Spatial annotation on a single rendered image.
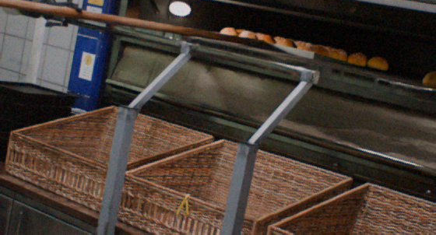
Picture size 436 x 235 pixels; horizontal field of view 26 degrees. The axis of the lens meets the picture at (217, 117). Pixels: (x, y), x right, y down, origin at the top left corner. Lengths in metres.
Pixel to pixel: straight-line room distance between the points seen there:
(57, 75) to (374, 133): 1.56
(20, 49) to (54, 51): 0.23
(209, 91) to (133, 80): 0.38
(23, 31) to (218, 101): 1.18
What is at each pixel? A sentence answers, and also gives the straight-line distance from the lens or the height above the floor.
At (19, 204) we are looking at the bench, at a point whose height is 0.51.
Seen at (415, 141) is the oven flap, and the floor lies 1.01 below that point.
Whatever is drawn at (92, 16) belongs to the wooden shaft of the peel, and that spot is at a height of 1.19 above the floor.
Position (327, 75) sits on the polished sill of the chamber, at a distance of 3.15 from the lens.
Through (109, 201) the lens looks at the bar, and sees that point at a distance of 2.93.
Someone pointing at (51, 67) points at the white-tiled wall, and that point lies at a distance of 4.09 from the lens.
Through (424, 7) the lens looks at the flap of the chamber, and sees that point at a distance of 2.82.
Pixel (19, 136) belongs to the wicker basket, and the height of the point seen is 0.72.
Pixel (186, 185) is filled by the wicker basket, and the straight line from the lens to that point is 3.26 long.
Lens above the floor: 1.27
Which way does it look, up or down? 6 degrees down
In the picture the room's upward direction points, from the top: 11 degrees clockwise
